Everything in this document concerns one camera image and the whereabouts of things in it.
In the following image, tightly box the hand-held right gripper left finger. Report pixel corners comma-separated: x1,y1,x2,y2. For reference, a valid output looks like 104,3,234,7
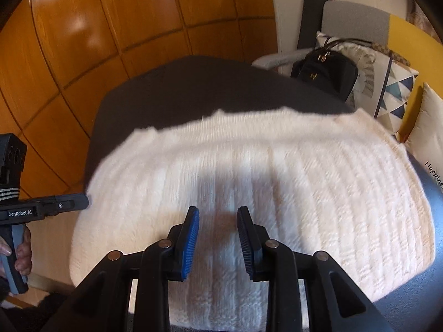
40,206,200,332

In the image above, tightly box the grey yellow blue sofa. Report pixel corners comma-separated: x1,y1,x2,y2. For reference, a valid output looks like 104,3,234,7
252,0,443,142

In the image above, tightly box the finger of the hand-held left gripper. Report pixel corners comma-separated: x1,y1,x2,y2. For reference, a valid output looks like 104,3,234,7
41,194,89,217

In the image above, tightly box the white knit sweater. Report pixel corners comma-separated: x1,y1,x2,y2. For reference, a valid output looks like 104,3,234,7
69,108,437,332

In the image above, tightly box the black handbag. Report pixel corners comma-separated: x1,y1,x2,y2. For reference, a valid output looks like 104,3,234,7
291,48,359,102

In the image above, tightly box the person's left hand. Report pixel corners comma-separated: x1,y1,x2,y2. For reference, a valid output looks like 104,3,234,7
0,226,33,278

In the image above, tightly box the deer print pillow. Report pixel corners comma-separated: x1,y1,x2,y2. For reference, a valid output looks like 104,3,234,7
403,82,443,187

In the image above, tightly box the wooden wardrobe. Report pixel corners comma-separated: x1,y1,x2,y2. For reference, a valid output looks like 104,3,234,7
0,0,279,201

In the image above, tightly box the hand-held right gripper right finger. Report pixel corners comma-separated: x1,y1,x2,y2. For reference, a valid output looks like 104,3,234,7
237,206,395,332

